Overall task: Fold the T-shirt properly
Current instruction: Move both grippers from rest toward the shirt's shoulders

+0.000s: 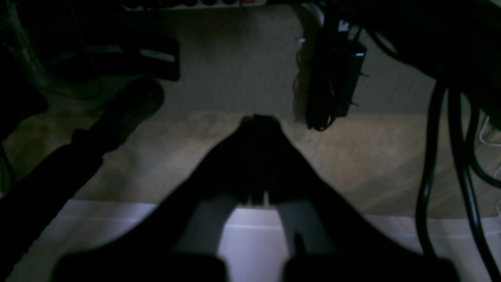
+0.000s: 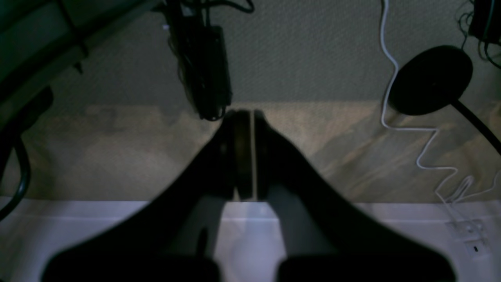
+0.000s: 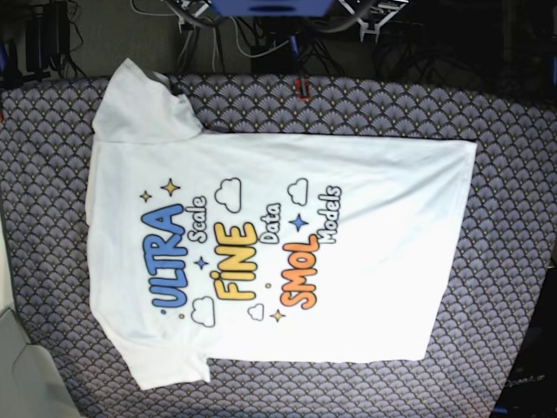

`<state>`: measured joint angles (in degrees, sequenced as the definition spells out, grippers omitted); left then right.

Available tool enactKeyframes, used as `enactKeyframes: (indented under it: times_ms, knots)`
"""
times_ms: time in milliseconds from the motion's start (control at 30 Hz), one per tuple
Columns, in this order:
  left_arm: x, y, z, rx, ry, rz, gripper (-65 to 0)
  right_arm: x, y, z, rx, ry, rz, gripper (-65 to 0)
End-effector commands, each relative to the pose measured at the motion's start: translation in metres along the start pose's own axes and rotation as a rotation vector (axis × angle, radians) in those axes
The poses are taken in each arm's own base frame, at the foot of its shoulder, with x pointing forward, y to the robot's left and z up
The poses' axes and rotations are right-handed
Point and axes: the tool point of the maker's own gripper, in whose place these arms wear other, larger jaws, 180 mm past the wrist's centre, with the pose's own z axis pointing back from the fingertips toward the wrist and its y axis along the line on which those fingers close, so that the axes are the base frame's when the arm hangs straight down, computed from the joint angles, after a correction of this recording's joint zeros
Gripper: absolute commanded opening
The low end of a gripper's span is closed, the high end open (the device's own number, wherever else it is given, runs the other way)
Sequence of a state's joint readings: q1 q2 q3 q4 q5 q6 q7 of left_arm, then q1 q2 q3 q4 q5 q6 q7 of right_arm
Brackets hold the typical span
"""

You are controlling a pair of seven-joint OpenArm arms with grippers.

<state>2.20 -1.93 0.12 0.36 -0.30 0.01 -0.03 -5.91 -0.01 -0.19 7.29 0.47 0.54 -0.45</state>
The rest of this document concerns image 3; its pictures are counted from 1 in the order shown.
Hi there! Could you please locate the white printed T-shirt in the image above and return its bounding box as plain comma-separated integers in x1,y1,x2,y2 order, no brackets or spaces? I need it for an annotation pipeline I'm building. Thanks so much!
85,60,477,390

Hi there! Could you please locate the red and black clamp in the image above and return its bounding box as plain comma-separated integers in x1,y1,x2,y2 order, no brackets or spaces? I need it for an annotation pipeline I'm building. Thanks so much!
295,76,311,102

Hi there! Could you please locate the blue box at top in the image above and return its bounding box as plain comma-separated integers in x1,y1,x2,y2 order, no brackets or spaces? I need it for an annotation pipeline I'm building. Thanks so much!
211,0,332,17

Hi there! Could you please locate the patterned grey table cloth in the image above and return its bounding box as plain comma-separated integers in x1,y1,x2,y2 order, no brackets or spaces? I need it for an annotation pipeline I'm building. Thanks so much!
1,75,556,417

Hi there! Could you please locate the grey plastic bin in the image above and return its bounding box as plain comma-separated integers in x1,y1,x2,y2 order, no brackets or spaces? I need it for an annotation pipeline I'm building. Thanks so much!
1,308,81,417

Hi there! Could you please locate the white cable bundle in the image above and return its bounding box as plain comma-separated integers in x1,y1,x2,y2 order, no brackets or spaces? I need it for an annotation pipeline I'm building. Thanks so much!
130,0,288,75

